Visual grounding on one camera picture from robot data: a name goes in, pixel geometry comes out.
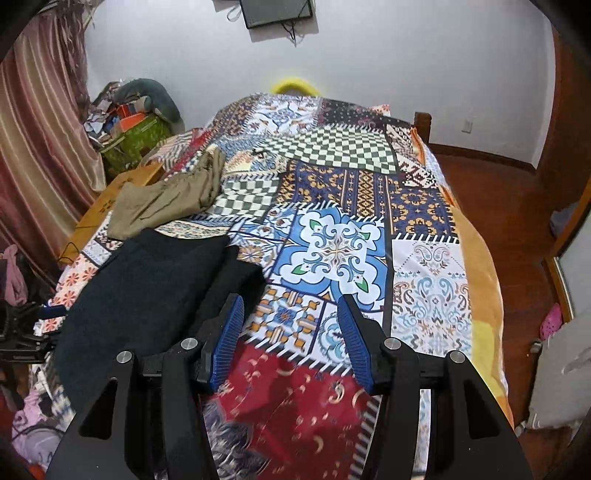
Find orange box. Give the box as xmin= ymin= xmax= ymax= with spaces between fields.
xmin=117 ymin=105 xmax=148 ymax=130

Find pink cloth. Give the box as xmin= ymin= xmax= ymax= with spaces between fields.
xmin=0 ymin=244 xmax=28 ymax=308

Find brown wooden door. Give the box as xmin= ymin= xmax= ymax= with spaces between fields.
xmin=536 ymin=18 xmax=591 ymax=208

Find wooden lap table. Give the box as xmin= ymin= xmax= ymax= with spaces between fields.
xmin=58 ymin=164 xmax=162 ymax=266

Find black pants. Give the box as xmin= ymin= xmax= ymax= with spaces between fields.
xmin=53 ymin=228 xmax=266 ymax=411

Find pile of papers and boxes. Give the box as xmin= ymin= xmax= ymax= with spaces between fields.
xmin=83 ymin=80 xmax=139 ymax=148

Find yellow round object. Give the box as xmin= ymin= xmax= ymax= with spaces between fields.
xmin=270 ymin=78 xmax=320 ymax=97

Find grey cushion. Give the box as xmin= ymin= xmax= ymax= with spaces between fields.
xmin=526 ymin=318 xmax=591 ymax=430

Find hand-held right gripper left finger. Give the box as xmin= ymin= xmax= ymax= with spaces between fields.
xmin=46 ymin=294 xmax=245 ymax=480

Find wooden mirror frame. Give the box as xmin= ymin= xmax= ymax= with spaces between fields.
xmin=542 ymin=175 xmax=591 ymax=324

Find patchwork printed blanket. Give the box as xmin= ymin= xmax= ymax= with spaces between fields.
xmin=37 ymin=92 xmax=474 ymax=480

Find khaki pants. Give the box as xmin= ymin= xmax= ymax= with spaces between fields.
xmin=107 ymin=148 xmax=227 ymax=241

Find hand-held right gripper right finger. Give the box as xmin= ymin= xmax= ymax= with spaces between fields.
xmin=337 ymin=294 xmax=527 ymax=480

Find wooden bed post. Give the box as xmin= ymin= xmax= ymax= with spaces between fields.
xmin=413 ymin=111 xmax=432 ymax=145

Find orange yellow blanket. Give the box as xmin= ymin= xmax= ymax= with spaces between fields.
xmin=388 ymin=106 xmax=515 ymax=430

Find pink shoe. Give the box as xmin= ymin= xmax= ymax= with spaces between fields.
xmin=539 ymin=302 xmax=564 ymax=340

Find green patterned bag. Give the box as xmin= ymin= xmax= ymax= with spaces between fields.
xmin=99 ymin=115 xmax=172 ymax=181

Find striped pink curtain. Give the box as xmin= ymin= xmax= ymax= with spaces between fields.
xmin=0 ymin=9 xmax=107 ymax=259

